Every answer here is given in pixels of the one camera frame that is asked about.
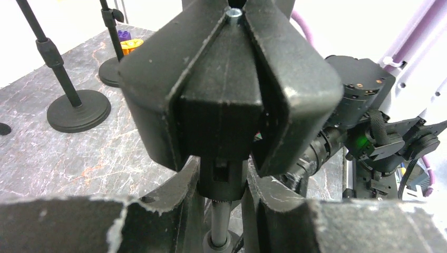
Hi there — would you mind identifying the purple toy block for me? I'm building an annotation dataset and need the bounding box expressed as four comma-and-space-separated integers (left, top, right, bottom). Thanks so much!
117, 30, 132, 42

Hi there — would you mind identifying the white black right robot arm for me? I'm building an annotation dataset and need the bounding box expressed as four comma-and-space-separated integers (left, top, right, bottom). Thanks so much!
278, 1, 446, 200

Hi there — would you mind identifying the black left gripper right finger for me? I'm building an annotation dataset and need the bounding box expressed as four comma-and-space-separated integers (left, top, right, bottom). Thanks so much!
244, 161, 446, 252

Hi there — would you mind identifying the black microphone desk stand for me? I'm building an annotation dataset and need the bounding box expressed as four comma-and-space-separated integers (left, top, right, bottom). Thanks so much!
119, 1, 343, 252

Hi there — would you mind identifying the black middle microphone stand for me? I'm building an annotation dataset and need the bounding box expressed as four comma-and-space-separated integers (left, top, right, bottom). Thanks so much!
17, 1, 111, 133

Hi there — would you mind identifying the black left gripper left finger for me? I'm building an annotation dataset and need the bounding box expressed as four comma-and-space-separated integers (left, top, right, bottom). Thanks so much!
1, 158, 201, 252

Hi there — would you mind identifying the black right microphone stand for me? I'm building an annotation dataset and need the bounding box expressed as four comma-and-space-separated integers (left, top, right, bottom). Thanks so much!
98, 0, 127, 89

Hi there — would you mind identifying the pink tripod music stand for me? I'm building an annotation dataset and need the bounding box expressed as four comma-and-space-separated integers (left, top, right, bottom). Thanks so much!
0, 123, 12, 136

